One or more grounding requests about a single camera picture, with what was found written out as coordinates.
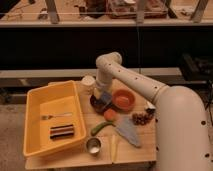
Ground orange bowl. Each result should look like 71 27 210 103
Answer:
112 89 135 111

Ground blue sponge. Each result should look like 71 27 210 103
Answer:
100 92 112 104

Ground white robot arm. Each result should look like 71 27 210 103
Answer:
96 52 213 171

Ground white cup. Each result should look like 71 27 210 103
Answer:
81 75 95 94

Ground wooden shelf rack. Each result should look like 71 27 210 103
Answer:
0 0 213 75

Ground bunch of dark grapes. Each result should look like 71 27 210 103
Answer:
132 113 154 125

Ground striped brown block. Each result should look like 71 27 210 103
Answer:
50 124 75 140

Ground silver fork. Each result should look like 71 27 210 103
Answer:
41 113 72 120

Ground red tomato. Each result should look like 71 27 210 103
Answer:
104 109 117 121

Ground grey cloth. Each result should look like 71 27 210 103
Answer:
116 116 141 148

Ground purple bowl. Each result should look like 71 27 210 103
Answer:
90 95 113 114

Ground small steel cup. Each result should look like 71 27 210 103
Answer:
86 137 101 156

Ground yellow plastic bin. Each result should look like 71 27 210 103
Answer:
23 81 87 157

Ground green chili pepper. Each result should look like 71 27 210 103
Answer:
90 122 113 136

